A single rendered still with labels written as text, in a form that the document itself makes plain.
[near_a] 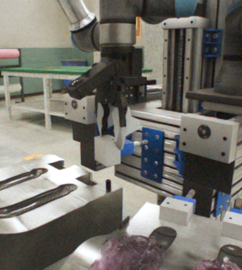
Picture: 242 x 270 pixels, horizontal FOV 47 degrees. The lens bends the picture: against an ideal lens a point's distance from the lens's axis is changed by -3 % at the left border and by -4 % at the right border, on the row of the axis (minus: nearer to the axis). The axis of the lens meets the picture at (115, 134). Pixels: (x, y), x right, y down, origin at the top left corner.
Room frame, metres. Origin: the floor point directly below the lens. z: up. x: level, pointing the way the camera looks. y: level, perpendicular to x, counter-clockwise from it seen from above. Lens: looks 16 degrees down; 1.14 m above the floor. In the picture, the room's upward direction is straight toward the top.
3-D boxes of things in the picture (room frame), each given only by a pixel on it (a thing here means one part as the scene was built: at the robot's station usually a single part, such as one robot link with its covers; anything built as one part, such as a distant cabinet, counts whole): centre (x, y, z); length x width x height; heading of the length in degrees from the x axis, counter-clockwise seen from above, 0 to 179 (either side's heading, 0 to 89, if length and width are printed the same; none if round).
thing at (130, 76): (0.62, -0.01, 1.09); 0.09 x 0.08 x 0.12; 125
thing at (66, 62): (8.17, 1.16, 0.48); 0.64 x 0.54 x 0.97; 53
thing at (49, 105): (4.65, 0.74, 0.51); 2.40 x 1.13 x 1.02; 51
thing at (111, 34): (0.62, 0.00, 1.17); 0.08 x 0.08 x 0.05
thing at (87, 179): (0.54, 0.05, 0.87); 0.05 x 0.05 x 0.04; 43
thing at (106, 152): (0.63, -0.02, 0.93); 0.13 x 0.05 x 0.05; 125
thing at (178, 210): (0.49, -0.13, 0.86); 0.13 x 0.05 x 0.05; 151
